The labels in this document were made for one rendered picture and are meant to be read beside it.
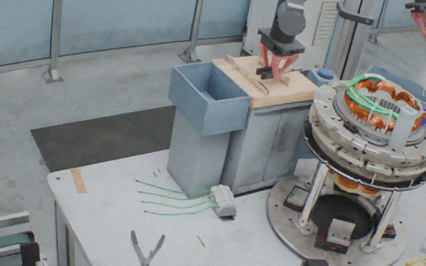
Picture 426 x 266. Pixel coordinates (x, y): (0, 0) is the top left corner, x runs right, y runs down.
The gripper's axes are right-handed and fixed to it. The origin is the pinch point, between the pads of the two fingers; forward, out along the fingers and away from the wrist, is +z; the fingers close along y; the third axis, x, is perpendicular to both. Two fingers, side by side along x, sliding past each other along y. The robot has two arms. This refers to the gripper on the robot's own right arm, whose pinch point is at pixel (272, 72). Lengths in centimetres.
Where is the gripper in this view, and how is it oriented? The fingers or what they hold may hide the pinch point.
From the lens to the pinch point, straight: 124.9
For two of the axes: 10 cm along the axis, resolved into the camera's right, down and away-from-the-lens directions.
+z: -1.7, 8.1, 5.6
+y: 4.9, 5.7, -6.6
